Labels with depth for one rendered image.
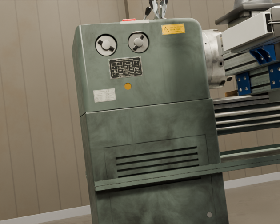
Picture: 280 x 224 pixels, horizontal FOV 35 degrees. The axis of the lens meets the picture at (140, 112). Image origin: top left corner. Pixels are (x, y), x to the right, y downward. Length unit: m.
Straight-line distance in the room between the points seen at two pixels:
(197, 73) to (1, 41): 2.61
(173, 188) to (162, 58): 0.59
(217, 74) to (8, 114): 2.47
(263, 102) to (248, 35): 0.87
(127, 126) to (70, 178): 2.37
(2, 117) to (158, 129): 2.46
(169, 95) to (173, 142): 0.22
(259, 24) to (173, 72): 0.71
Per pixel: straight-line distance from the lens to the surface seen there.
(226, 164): 2.05
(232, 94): 2.48
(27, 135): 4.23
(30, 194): 4.26
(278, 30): 1.43
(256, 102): 2.28
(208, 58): 2.21
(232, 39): 1.57
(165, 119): 2.00
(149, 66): 2.01
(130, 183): 1.94
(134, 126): 1.97
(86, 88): 1.96
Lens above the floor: 0.77
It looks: 2 degrees up
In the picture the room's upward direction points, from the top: 7 degrees counter-clockwise
